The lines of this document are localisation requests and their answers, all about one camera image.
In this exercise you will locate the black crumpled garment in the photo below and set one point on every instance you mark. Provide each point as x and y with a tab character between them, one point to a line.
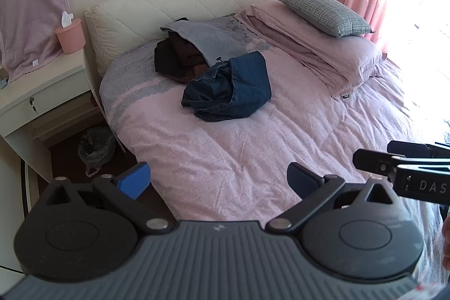
163	57

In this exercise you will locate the grey garment with black print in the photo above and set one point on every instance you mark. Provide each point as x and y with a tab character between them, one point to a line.
211	36

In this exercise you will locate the person's right forearm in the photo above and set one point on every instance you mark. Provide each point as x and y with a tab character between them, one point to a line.
447	240

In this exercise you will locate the white quilted headboard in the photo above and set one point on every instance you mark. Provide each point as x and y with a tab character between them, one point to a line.
158	4

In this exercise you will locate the drawer key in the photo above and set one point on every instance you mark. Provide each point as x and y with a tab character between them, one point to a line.
33	105

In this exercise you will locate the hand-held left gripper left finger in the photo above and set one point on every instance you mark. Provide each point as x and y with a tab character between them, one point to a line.
135	180

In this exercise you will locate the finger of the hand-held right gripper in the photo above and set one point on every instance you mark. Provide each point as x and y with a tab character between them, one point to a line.
372	161
404	148

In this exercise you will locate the pink hanging towel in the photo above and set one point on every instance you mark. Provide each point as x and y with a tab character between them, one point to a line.
31	4

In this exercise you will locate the trash bin with plastic bag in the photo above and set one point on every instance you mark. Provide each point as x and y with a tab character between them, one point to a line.
95	149

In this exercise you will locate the dark brown garment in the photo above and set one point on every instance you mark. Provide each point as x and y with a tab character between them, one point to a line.
186	52

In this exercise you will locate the grey checked pillow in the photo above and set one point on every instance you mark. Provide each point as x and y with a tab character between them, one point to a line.
323	11

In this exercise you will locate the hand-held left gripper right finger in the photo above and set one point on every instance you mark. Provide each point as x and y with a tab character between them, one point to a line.
300	177

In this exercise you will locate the blue denim jeans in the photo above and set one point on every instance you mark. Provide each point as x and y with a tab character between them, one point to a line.
246	82

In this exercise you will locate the folded pink quilt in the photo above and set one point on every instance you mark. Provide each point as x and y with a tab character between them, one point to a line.
316	50

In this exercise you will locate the white nightstand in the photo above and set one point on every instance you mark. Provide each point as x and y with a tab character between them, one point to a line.
45	68

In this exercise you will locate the pink round tissue holder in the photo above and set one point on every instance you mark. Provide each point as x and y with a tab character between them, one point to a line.
70	36

